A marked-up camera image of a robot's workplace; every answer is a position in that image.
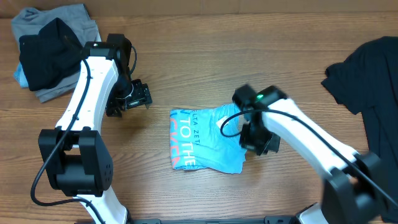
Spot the folded grey garment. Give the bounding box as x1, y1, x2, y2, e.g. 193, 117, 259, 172
11, 4, 101, 103

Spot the light blue printed t-shirt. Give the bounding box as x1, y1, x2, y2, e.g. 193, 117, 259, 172
170, 104, 246, 174

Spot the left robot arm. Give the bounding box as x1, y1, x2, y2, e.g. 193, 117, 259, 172
30, 34, 152, 223

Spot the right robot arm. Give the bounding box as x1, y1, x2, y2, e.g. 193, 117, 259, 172
232, 85, 397, 224

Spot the black t-shirt at right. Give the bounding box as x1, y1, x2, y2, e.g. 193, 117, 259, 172
320, 36, 398, 223

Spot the folded light blue garment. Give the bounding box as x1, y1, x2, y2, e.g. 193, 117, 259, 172
13, 63, 29, 88

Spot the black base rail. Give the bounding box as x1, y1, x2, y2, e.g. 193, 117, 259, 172
74, 215, 299, 224

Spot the folded black garment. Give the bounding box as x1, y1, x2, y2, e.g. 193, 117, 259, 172
19, 18, 82, 91

